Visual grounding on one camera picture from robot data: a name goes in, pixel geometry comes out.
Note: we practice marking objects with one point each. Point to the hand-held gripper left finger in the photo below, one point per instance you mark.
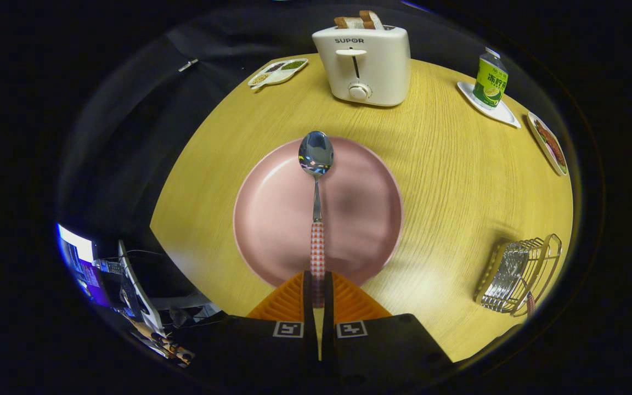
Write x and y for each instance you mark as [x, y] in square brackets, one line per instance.
[250, 351]

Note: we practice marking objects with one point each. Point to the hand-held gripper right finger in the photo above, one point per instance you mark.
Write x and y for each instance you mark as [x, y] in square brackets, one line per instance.
[387, 351]

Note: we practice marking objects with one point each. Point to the white laptop stand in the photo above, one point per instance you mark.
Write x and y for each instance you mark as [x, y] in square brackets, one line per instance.
[137, 291]

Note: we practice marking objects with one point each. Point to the pink round plate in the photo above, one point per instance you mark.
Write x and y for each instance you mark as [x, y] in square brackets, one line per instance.
[272, 219]

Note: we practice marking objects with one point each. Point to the computer monitor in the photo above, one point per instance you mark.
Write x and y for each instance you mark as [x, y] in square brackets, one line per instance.
[80, 258]

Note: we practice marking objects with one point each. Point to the white oval food plate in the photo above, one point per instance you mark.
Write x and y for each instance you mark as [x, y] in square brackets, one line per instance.
[541, 142]

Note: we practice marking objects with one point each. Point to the white square coaster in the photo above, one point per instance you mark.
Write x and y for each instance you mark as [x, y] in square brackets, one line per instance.
[505, 116]

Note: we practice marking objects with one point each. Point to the brown meat piece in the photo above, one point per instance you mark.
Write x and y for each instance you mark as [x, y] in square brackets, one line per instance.
[553, 145]

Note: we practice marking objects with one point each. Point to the white divided condiment dish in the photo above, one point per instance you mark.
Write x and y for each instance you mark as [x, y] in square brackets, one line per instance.
[277, 74]

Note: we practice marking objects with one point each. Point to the white toaster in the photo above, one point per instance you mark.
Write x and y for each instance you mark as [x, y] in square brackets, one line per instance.
[382, 66]

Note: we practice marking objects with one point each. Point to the green label tea bottle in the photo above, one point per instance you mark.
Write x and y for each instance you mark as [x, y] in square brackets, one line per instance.
[490, 82]

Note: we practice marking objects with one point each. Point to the silver clip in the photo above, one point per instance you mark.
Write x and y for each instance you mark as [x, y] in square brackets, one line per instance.
[187, 65]

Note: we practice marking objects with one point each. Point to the toast bread slice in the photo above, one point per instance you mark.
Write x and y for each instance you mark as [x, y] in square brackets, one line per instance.
[373, 20]
[349, 22]

